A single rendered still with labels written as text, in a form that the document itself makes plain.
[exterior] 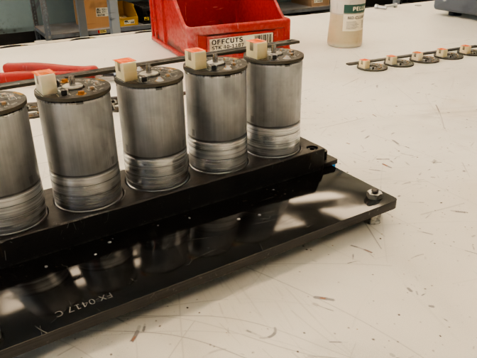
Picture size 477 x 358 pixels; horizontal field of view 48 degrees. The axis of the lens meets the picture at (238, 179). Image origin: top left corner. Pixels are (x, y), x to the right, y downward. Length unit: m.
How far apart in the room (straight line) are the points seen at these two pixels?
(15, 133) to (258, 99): 0.10
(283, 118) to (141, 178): 0.06
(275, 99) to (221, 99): 0.03
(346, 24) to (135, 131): 0.36
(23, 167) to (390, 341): 0.13
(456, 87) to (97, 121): 0.30
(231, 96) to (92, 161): 0.06
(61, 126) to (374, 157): 0.17
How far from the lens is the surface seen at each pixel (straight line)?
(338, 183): 0.23
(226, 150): 0.21
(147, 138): 0.20
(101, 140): 0.19
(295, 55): 0.23
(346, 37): 0.54
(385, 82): 0.43
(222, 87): 0.20
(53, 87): 0.19
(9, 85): 0.20
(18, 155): 0.18
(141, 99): 0.19
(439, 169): 0.28
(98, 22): 4.30
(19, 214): 0.19
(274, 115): 0.22
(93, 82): 0.20
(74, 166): 0.19
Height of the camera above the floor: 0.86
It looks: 26 degrees down
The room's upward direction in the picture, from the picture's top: 1 degrees counter-clockwise
